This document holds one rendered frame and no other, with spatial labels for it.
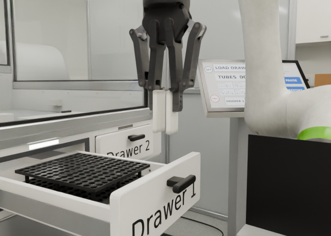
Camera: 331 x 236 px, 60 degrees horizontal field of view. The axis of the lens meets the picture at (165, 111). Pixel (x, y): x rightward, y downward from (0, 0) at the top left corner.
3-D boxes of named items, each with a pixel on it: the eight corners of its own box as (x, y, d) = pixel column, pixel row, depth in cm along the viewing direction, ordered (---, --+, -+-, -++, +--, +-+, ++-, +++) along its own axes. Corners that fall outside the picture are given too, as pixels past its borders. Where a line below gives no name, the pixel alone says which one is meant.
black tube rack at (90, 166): (150, 191, 65) (149, 163, 64) (95, 225, 50) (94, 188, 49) (79, 176, 76) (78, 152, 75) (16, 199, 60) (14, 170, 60)
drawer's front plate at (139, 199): (200, 199, 65) (200, 151, 64) (120, 271, 40) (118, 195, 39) (193, 197, 66) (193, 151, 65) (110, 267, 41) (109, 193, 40)
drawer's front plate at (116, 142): (153, 153, 108) (153, 124, 107) (100, 174, 83) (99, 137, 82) (149, 152, 109) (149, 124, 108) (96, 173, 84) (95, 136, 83)
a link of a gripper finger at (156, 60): (157, 19, 44) (149, 19, 45) (150, 91, 46) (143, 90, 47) (170, 24, 48) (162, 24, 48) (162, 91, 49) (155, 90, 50)
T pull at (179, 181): (196, 181, 53) (196, 174, 53) (178, 195, 47) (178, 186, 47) (179, 178, 55) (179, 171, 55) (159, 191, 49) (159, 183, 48)
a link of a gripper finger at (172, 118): (174, 89, 48) (178, 90, 47) (174, 131, 48) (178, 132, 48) (165, 90, 45) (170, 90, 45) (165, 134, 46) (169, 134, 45)
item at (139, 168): (149, 166, 64) (149, 164, 64) (94, 192, 49) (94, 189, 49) (143, 165, 65) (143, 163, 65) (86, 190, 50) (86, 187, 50)
